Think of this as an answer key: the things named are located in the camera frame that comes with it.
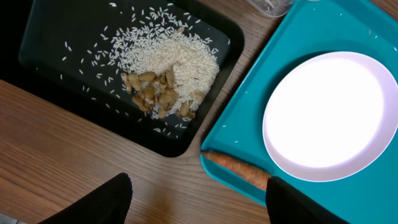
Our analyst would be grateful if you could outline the brown food scraps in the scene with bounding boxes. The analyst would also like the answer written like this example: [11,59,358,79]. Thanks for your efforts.
[121,70,204,121]

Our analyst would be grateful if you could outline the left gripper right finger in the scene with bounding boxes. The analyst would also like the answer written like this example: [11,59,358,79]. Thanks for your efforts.
[266,176,347,224]

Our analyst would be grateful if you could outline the white rice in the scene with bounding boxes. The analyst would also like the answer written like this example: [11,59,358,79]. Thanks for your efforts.
[60,2,231,138]

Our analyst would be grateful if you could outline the orange carrot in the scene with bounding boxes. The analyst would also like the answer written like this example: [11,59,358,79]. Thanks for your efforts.
[201,151,271,190]

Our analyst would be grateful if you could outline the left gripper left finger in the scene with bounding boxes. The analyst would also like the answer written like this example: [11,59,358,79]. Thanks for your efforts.
[41,173,133,224]

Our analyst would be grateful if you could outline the large white plate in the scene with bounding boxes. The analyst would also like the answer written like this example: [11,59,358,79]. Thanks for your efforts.
[262,51,397,182]

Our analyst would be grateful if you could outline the black rectangular tray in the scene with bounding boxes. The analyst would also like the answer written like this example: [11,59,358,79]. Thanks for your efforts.
[1,0,244,157]

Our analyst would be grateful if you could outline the clear plastic storage bin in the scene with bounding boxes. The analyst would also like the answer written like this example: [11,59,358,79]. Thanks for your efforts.
[248,0,294,18]

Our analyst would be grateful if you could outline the teal serving tray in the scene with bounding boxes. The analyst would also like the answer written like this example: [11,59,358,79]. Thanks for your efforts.
[201,1,397,223]

